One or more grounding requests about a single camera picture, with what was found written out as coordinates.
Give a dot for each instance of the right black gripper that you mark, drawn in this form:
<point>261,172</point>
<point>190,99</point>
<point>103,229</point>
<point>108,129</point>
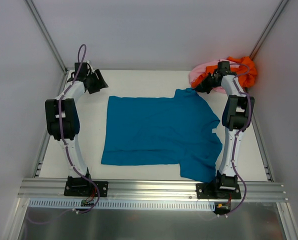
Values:
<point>206,83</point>

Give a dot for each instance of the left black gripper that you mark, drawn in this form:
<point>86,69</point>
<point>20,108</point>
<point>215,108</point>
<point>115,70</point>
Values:
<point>96,81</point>

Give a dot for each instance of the teal blue t shirt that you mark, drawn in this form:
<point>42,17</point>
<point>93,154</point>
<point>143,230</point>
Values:
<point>178,130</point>

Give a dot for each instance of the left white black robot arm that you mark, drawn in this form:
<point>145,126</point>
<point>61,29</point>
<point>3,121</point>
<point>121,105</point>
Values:
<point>63,124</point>

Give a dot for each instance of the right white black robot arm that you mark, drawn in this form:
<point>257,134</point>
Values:
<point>236,118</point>

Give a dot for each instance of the pink t shirt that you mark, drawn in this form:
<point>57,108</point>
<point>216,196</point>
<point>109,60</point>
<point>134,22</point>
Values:
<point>200,72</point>

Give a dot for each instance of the orange t shirt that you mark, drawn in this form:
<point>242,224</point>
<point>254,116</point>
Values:
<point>245,69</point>

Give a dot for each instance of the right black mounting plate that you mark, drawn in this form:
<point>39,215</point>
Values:
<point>211,191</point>

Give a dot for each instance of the black mounting plate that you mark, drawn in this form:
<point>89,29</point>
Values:
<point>211,191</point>
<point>82,188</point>

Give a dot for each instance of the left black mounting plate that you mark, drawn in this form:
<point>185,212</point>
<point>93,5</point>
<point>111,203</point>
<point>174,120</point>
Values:
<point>82,188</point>

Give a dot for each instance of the right aluminium corner post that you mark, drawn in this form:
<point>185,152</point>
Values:
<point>269,27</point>

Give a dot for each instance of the aluminium corner post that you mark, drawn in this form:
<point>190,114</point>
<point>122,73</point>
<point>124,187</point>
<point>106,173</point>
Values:
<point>45,33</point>
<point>269,27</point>

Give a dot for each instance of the left aluminium corner post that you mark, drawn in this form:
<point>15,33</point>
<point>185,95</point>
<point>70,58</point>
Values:
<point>45,33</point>

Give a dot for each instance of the white slotted cable duct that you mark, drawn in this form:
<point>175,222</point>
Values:
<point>117,204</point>

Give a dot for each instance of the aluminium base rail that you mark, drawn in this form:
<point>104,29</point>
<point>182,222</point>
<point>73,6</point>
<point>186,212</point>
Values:
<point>152,190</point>

